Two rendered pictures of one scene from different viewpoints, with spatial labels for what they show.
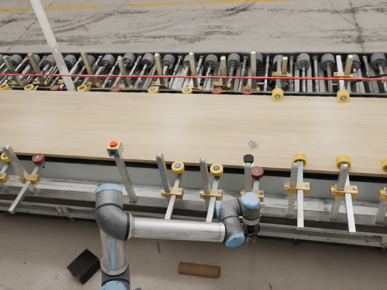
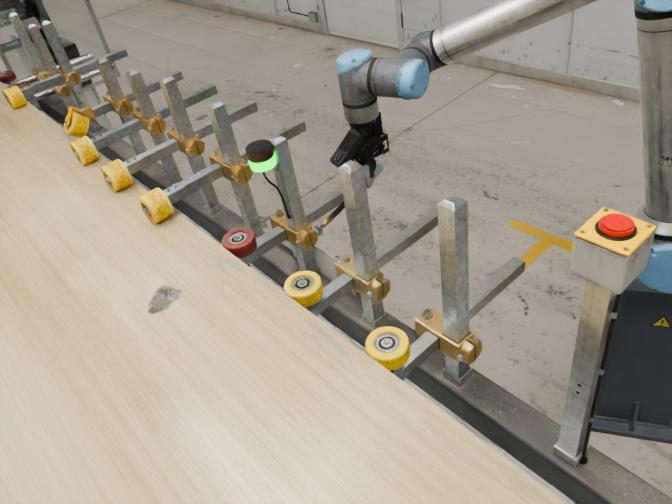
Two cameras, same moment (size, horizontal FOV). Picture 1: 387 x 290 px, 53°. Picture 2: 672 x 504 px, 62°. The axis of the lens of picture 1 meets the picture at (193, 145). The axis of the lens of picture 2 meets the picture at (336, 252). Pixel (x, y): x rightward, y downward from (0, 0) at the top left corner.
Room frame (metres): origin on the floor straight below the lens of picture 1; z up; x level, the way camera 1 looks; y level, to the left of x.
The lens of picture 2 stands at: (2.26, 0.50, 1.70)
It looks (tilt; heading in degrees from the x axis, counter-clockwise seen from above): 39 degrees down; 219
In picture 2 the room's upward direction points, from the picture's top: 12 degrees counter-clockwise
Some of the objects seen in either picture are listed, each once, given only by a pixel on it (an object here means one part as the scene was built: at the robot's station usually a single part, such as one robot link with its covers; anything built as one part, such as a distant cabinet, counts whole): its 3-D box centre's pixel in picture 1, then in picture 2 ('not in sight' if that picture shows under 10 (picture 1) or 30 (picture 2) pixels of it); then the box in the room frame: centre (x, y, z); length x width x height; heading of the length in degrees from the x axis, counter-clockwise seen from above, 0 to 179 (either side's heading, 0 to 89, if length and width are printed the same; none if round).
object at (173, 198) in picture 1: (173, 199); (457, 318); (1.50, 0.18, 0.81); 0.43 x 0.03 x 0.04; 163
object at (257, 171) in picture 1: (257, 176); (243, 254); (1.54, -0.36, 0.85); 0.08 x 0.08 x 0.11
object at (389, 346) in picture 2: (178, 171); (389, 360); (1.69, 0.12, 0.85); 0.08 x 0.08 x 0.11
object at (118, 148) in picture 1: (115, 149); (611, 252); (1.64, 0.45, 1.18); 0.07 x 0.07 x 0.08; 73
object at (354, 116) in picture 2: (251, 216); (360, 109); (1.13, -0.23, 1.05); 0.10 x 0.09 x 0.05; 73
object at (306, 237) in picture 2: (252, 195); (293, 230); (1.41, -0.30, 0.85); 0.13 x 0.06 x 0.05; 73
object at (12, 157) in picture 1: (21, 171); not in sight; (1.85, 1.16, 0.92); 0.03 x 0.03 x 0.48; 73
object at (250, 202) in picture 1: (250, 205); (357, 77); (1.13, -0.23, 1.14); 0.10 x 0.09 x 0.12; 93
